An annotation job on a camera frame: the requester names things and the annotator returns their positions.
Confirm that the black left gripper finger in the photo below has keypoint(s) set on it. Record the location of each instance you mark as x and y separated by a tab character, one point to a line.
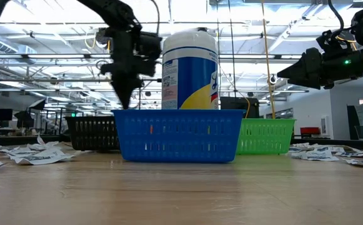
129	87
119	87

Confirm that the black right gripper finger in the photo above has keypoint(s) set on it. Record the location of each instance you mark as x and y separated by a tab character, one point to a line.
309	68

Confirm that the blue yellow wipes canister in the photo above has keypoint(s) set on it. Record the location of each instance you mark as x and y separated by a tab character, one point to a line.
187	72

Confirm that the blue plastic basket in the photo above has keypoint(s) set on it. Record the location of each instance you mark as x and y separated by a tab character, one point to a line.
178	137

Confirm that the green plastic basket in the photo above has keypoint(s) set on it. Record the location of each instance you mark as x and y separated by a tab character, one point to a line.
265	136

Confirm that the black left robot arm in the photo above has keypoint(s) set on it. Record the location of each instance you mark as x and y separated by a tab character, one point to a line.
115	12

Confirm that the black plastic basket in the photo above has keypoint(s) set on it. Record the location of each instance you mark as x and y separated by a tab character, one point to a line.
90	132

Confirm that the dark partition panel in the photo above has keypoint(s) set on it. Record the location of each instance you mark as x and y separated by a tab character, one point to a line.
353	122

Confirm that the red cabinet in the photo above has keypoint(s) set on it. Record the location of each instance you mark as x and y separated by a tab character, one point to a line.
310	131

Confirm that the black softbox lamp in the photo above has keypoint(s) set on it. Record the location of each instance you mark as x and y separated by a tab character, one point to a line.
37	104

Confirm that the black computer tower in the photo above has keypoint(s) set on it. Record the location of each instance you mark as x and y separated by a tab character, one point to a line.
234	107

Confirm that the black studio lamp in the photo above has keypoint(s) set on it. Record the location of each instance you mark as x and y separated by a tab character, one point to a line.
24	118

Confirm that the black monitor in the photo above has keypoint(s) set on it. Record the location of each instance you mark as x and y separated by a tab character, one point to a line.
0	114

